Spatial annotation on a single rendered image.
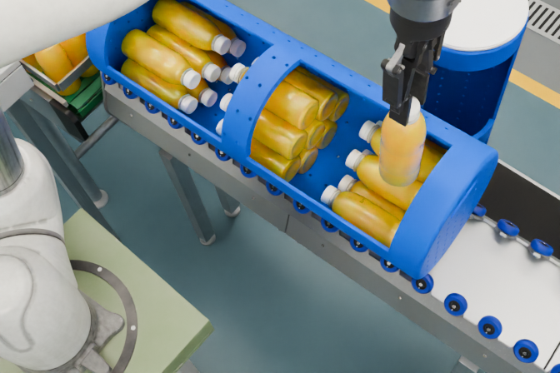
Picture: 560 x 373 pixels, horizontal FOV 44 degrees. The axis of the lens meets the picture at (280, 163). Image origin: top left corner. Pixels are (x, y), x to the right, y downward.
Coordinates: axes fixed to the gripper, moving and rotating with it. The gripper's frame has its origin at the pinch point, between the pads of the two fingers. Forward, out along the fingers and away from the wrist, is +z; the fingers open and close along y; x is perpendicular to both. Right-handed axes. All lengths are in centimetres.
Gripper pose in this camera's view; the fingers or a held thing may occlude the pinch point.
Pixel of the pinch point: (408, 96)
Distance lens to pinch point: 101.4
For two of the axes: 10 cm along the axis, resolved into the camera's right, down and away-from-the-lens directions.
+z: 0.8, 5.0, 8.6
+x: -7.8, -5.1, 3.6
